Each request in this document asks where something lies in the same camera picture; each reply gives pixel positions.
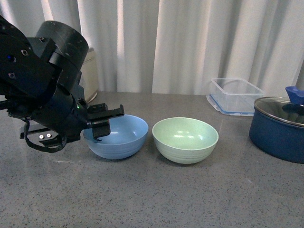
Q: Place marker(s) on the light green bowl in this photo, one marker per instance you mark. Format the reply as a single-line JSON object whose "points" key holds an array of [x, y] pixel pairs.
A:
{"points": [[184, 140]]}

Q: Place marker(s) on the blue saucepan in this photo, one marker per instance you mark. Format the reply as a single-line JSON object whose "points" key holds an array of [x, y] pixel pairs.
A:
{"points": [[282, 140]]}

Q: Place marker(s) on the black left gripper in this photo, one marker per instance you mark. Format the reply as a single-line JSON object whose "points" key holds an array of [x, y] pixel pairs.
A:
{"points": [[62, 120]]}

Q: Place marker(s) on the glass lid blue knob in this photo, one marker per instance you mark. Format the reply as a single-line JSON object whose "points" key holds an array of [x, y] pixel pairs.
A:
{"points": [[287, 110]]}

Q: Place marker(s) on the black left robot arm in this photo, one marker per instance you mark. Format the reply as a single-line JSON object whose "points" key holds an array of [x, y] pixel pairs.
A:
{"points": [[40, 80]]}

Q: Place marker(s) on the clear plastic food container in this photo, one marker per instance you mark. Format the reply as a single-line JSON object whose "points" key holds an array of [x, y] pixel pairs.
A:
{"points": [[233, 96]]}

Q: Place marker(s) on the cream toaster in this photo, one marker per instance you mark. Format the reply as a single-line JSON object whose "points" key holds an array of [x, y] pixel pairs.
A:
{"points": [[89, 79]]}

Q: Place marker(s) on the white curtain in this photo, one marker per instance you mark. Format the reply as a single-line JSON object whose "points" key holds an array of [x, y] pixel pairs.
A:
{"points": [[178, 46]]}

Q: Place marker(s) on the light blue bowl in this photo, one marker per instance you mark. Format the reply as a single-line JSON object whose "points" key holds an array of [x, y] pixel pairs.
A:
{"points": [[128, 134]]}

